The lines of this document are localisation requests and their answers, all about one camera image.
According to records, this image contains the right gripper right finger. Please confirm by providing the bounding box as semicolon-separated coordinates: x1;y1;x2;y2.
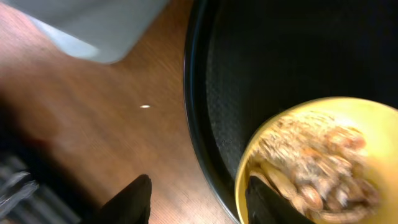
246;176;313;224

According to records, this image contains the yellow bowl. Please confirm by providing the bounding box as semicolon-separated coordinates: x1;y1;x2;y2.
234;97;397;223

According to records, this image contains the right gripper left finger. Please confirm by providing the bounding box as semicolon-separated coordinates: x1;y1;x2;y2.
80;174;152;224

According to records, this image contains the round black serving tray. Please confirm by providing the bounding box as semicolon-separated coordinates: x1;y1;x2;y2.
183;0;397;222

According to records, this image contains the grey plastic dishwasher rack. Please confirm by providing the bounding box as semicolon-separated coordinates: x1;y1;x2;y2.
3;0;168;63

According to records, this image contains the food scraps and rice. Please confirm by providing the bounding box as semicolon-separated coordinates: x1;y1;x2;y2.
249;111;381;223

